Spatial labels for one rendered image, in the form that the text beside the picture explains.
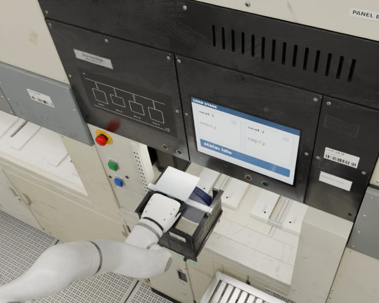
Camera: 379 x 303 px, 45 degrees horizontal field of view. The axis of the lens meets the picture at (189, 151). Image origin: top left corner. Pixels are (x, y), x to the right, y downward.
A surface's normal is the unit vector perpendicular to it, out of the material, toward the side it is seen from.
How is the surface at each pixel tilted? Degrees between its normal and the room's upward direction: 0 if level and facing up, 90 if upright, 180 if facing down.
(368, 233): 90
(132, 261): 53
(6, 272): 0
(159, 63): 90
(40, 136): 0
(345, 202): 90
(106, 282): 0
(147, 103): 90
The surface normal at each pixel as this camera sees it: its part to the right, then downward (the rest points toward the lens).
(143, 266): 0.40, 0.15
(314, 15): -0.48, 0.69
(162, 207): -0.05, -0.65
